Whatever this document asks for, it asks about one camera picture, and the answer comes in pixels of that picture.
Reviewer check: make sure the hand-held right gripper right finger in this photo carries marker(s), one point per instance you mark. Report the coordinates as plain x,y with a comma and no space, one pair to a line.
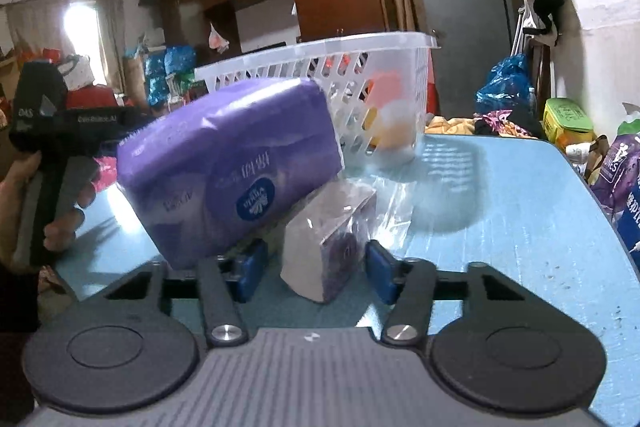
382,269

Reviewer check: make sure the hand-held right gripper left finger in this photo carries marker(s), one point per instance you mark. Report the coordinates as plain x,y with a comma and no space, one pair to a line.
251,272

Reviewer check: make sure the small clear-wrapped tissue pack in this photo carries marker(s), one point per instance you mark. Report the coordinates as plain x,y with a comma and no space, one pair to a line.
320,247

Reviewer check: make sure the large purple tissue pack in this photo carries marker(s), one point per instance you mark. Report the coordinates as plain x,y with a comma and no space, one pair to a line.
225,157

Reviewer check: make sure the white plastic basket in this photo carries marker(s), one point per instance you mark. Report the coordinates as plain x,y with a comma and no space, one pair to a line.
300,62

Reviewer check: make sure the person's left hand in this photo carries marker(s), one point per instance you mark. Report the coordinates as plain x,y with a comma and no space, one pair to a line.
15,197

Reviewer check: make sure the clear plastic bag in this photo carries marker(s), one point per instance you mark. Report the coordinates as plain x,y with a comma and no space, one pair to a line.
392,207

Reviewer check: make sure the window curtain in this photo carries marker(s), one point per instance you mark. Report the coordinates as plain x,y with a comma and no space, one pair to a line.
30,27

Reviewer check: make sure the shiny blue bag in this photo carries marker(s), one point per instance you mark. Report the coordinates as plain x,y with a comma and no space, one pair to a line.
167,67

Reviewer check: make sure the yellow cloth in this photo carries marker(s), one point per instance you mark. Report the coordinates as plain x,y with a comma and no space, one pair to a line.
450,126

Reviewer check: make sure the orange plastic cup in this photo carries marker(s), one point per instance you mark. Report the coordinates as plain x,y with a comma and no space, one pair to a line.
390,92

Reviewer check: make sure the white and red hanging bag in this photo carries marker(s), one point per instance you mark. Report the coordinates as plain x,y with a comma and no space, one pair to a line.
218,39

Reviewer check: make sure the dark patterned cloth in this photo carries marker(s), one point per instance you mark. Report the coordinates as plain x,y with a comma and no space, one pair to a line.
505,124

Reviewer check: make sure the blue plastic bag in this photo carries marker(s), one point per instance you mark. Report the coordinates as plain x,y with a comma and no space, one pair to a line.
505,87

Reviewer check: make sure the green lidded container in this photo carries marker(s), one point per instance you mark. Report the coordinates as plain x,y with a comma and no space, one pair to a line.
565,114

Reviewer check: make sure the purple printed bag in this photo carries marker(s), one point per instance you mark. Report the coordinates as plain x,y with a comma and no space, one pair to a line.
620,172

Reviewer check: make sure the grey door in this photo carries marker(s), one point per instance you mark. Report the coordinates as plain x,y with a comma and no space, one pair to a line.
460,7

